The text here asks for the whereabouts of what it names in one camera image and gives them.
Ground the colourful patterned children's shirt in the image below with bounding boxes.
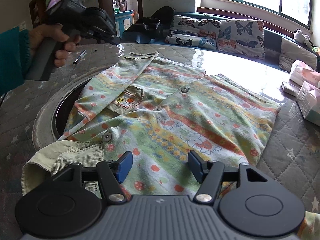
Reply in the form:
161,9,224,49
21,51,320,240

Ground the teal sleeve forearm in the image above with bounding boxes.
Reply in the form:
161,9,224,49
0,27,31,95

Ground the person's left hand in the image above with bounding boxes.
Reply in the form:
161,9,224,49
29,24,81,68

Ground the black pen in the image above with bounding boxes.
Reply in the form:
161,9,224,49
73,50,87,64

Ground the blue cabinet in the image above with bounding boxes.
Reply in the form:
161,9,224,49
114,10,135,37

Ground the round induction cooktop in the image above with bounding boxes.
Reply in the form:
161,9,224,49
32,66,107,151

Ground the black bag on sofa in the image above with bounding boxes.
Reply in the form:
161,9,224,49
121,6,175,44

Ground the blue sofa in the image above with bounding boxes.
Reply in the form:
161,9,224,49
175,12,319,70

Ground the small flat box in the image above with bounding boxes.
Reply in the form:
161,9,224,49
281,81,300,97

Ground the pink green tissue pack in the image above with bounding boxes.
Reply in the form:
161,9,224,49
296,81,320,126

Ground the pink tissue pack upper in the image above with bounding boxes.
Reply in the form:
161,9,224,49
290,60,320,88

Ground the butterfly cushion left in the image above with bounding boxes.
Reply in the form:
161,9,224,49
165,15,220,50

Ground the butterfly cushion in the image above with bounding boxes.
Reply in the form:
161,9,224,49
216,20,265,60
165,15,220,50

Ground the butterfly cushion right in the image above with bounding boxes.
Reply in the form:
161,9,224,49
216,20,265,60

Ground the grey cushion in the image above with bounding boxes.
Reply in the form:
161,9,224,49
279,37,317,72

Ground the white plush toy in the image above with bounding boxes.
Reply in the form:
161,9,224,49
293,29,313,49

